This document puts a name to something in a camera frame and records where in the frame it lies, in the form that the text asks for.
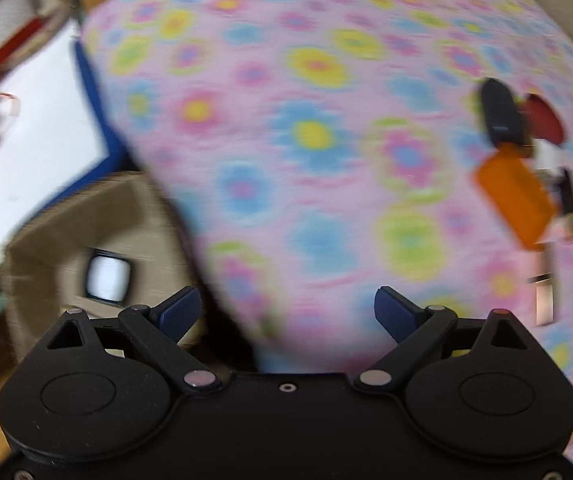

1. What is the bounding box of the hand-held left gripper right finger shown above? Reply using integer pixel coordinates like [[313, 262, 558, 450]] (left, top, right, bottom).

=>
[[353, 286, 538, 394]]

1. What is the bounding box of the woven basket with fabric liner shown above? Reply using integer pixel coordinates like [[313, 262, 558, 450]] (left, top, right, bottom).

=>
[[0, 171, 210, 366]]

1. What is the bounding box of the black and gold lipstick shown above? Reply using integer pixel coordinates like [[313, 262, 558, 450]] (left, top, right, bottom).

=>
[[555, 167, 573, 239]]

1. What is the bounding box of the white plug adapter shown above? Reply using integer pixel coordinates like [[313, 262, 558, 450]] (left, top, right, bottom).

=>
[[530, 137, 561, 172]]

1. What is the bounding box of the black oblong case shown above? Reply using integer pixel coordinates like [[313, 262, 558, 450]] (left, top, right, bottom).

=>
[[480, 77, 531, 147]]

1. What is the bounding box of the red round disc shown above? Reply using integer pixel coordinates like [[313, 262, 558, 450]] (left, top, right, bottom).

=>
[[522, 93, 567, 148]]

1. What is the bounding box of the orange plastic box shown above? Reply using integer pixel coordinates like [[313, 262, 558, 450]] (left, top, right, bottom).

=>
[[473, 142, 558, 252]]

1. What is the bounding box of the white table with blue edge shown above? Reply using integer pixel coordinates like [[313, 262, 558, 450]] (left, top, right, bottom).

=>
[[0, 20, 134, 293]]

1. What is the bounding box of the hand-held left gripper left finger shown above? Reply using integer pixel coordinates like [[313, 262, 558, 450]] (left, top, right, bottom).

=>
[[45, 286, 218, 394]]

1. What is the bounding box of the pink floral fleece blanket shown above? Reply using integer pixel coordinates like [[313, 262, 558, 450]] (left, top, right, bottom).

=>
[[79, 0, 573, 476]]

